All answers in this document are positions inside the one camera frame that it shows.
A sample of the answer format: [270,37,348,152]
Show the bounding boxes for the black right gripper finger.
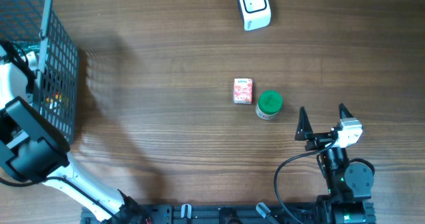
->
[339,103,354,120]
[295,106,313,141]

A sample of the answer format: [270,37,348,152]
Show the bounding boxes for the green lid jar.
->
[256,90,283,120]

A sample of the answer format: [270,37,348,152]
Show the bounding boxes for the red tissue pack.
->
[233,78,253,104]

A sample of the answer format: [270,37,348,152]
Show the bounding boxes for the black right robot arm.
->
[295,104,377,224]

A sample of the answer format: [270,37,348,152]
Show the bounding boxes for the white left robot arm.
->
[1,60,149,223]

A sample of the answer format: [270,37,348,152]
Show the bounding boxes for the white barcode scanner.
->
[238,0,272,31]

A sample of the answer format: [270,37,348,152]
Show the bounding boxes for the grey mesh basket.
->
[1,0,79,143]

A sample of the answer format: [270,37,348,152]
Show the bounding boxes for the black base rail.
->
[80,202,377,224]

